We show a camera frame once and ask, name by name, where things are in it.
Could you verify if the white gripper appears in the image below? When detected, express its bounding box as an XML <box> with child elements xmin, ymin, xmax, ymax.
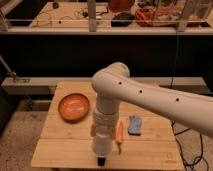
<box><xmin>90</xmin><ymin>109</ymin><xmax>119</xmax><ymax>138</ymax></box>

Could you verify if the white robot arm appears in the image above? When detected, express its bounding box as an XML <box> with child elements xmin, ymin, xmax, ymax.
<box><xmin>91</xmin><ymin>62</ymin><xmax>213</xmax><ymax>137</ymax></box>

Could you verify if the black eraser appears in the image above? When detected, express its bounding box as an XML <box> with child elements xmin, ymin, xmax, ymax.
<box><xmin>97</xmin><ymin>156</ymin><xmax>106</xmax><ymax>166</ymax></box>

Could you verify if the orange carrot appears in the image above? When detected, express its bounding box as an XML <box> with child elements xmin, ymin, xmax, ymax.
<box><xmin>116</xmin><ymin>121</ymin><xmax>124</xmax><ymax>155</ymax></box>

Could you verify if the blue sponge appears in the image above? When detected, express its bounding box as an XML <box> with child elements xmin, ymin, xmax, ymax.
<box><xmin>128</xmin><ymin>115</ymin><xmax>142</xmax><ymax>136</ymax></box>

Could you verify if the orange bowl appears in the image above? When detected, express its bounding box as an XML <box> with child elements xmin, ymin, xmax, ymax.
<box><xmin>58</xmin><ymin>93</ymin><xmax>90</xmax><ymax>122</ymax></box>

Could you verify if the wooden board table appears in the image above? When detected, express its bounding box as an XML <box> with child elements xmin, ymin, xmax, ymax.
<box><xmin>31</xmin><ymin>81</ymin><xmax>183</xmax><ymax>171</ymax></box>

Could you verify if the black bowl on bench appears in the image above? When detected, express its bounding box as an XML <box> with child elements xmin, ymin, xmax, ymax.
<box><xmin>111</xmin><ymin>12</ymin><xmax>134</xmax><ymax>27</ymax></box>

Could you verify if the orange tool case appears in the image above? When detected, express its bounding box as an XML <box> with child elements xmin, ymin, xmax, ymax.
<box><xmin>135</xmin><ymin>8</ymin><xmax>173</xmax><ymax>27</ymax></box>

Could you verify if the black floor cable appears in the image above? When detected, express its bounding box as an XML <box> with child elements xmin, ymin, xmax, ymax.
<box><xmin>170</xmin><ymin>120</ymin><xmax>213</xmax><ymax>171</ymax></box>

